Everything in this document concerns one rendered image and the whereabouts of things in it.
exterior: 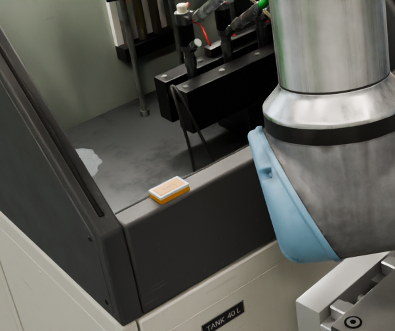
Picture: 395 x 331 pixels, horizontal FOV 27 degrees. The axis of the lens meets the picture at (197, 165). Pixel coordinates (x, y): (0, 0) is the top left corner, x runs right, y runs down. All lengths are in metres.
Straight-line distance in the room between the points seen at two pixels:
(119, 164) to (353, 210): 0.92
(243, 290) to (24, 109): 0.45
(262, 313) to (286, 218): 0.76
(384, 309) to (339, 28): 0.31
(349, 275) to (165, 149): 0.68
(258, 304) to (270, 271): 0.06
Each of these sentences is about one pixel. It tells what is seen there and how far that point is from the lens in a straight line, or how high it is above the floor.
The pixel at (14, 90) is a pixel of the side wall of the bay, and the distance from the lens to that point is 1.18.
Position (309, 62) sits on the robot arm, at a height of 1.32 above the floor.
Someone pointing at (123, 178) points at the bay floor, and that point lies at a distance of 1.46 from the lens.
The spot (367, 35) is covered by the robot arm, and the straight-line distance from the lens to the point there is 0.61.
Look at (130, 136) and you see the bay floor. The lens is 1.59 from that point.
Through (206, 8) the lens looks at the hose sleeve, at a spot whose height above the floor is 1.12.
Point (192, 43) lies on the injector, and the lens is 1.39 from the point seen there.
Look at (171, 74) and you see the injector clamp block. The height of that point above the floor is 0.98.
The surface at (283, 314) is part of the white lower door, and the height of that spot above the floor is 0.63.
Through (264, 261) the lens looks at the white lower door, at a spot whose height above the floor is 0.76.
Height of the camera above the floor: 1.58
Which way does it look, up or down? 31 degrees down
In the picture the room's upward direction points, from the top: 10 degrees counter-clockwise
